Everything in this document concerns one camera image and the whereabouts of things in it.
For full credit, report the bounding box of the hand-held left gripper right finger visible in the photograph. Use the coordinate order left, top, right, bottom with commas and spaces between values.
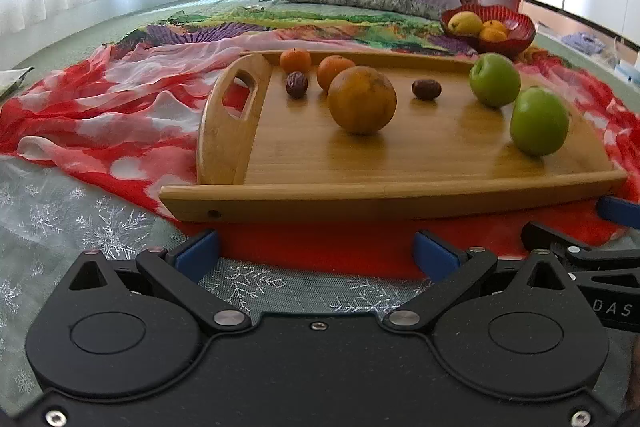
382, 229, 581, 334

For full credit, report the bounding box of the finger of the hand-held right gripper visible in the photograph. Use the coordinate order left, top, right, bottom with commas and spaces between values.
595, 196, 640, 228
521, 221, 640, 275

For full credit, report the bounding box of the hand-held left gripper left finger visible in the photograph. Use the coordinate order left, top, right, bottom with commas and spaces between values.
65, 228, 252, 334

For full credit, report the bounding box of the wooden serving tray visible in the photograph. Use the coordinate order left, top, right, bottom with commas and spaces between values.
159, 49, 628, 224

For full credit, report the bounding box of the green apple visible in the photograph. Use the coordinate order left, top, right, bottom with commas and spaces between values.
468, 53, 522, 109
509, 87, 570, 157

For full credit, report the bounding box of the red jujube date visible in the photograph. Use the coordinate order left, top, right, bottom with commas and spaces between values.
411, 79, 441, 101
285, 71, 309, 98

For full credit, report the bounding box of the large orange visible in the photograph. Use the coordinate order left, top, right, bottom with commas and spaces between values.
327, 66, 398, 136

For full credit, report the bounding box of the sheer snowflake cloth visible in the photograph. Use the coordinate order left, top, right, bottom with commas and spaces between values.
0, 154, 640, 408

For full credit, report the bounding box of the purple cloth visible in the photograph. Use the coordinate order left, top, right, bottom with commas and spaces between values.
560, 32, 606, 55

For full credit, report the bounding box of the colourful printed scarf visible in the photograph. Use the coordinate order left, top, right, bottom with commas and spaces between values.
0, 4, 640, 280

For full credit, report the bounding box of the red glass bowl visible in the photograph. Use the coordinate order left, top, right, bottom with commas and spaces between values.
441, 5, 537, 60

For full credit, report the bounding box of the yellow pear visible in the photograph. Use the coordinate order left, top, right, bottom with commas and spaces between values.
447, 11, 484, 35

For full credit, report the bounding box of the colourful floral cloth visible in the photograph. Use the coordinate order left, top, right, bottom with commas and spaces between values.
0, 0, 640, 118

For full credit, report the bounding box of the printed packet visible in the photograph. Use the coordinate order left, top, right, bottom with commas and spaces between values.
0, 66, 36, 100

